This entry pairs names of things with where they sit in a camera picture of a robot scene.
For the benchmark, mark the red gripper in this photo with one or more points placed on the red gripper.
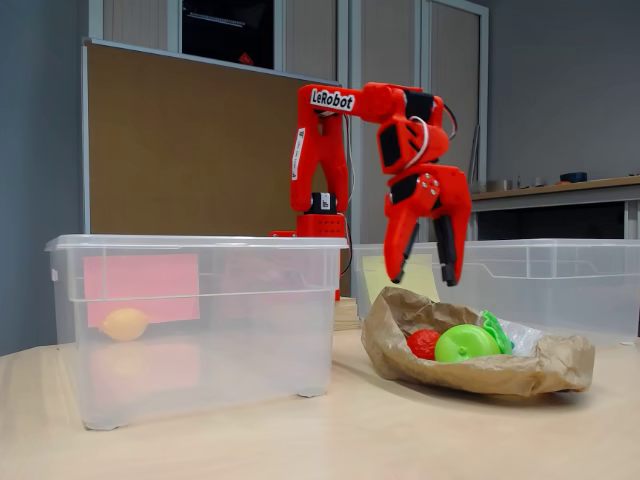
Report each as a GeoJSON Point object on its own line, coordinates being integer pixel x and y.
{"type": "Point", "coordinates": [446, 189]}

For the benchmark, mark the wooden base block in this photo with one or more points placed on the wooden base block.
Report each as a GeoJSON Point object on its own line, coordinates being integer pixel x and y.
{"type": "Point", "coordinates": [347, 315]}

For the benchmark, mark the yellow toy lemon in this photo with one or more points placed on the yellow toy lemon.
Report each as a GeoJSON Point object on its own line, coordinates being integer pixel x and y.
{"type": "Point", "coordinates": [124, 325]}

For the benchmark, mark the pink paper note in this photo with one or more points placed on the pink paper note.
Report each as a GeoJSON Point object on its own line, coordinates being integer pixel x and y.
{"type": "Point", "coordinates": [140, 285]}

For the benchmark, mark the orange table clamp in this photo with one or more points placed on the orange table clamp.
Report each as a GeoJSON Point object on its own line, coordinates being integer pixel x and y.
{"type": "Point", "coordinates": [284, 233]}

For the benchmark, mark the blue bowl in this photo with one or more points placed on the blue bowl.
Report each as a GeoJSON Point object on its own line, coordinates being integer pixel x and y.
{"type": "Point", "coordinates": [574, 177]}

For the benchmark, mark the green toy apple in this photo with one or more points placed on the green toy apple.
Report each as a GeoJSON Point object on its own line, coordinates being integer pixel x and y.
{"type": "Point", "coordinates": [465, 342]}

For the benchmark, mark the red toy strawberry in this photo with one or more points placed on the red toy strawberry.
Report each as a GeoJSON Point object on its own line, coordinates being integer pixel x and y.
{"type": "Point", "coordinates": [422, 345]}

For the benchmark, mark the light green toy lettuce leaf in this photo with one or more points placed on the light green toy lettuce leaf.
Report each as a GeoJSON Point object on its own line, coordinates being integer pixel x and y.
{"type": "Point", "coordinates": [495, 325]}

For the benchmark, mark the grey tall cabinet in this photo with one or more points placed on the grey tall cabinet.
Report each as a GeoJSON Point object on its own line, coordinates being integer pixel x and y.
{"type": "Point", "coordinates": [450, 75]}

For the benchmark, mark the brown cork pin board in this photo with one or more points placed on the brown cork pin board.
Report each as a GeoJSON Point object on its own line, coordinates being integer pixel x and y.
{"type": "Point", "coordinates": [175, 150]}

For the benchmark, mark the yellow paper note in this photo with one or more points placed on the yellow paper note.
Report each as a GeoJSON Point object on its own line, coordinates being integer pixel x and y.
{"type": "Point", "coordinates": [375, 275]}

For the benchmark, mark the clear plastic bin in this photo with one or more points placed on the clear plastic bin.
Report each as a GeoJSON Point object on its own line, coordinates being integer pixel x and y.
{"type": "Point", "coordinates": [200, 350]}
{"type": "Point", "coordinates": [575, 290]}

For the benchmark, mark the wooden side table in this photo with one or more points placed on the wooden side table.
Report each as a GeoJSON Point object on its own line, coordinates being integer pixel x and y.
{"type": "Point", "coordinates": [575, 189]}

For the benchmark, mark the red robot arm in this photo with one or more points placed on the red robot arm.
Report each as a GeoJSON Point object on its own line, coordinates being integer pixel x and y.
{"type": "Point", "coordinates": [320, 150]}

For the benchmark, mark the crumpled brown paper bag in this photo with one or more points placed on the crumpled brown paper bag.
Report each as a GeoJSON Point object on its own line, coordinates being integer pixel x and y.
{"type": "Point", "coordinates": [475, 375]}

